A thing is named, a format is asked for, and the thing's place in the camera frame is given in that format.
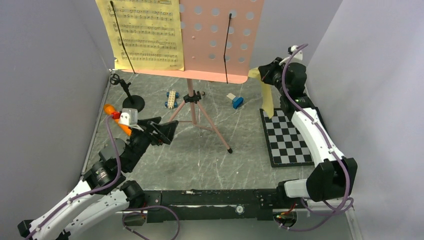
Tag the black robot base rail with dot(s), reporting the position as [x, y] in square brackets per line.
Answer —
[214, 204]

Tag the white blue brick block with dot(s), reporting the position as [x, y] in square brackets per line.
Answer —
[236, 101]

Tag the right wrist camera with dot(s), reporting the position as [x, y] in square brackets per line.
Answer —
[294, 56]

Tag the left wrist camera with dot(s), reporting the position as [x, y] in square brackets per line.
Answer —
[128, 117]

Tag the black white chessboard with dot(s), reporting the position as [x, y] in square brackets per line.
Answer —
[286, 146]

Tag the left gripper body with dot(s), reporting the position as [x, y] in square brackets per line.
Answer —
[158, 138]

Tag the cream blue-wheeled brick car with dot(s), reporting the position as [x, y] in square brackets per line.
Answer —
[172, 97]

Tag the orange toy microphone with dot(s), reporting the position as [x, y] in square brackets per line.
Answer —
[111, 111]

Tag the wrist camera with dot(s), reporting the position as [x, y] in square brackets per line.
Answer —
[294, 56]
[128, 117]

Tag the yellow sheet music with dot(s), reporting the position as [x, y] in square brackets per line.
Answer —
[266, 92]
[144, 34]

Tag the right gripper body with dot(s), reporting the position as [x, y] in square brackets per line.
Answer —
[274, 75]

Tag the pink music stand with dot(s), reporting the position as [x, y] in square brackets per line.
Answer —
[218, 39]

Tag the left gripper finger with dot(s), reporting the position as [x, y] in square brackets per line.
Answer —
[145, 122]
[166, 131]

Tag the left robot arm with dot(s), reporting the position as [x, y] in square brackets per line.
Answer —
[103, 189]

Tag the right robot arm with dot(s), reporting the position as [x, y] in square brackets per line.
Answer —
[334, 174]

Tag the black microphone stand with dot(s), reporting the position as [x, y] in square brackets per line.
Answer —
[131, 101]

